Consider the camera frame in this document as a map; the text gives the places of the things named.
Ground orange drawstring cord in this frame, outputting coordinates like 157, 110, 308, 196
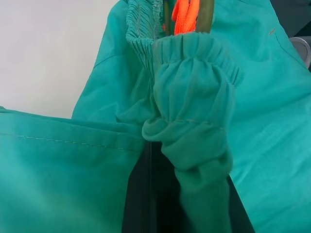
171, 0, 201, 35

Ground green shorts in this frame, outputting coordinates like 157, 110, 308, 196
0, 0, 311, 233

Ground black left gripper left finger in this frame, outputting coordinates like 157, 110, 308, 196
123, 142, 187, 233

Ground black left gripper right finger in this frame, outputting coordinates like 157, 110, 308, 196
226, 174, 255, 233

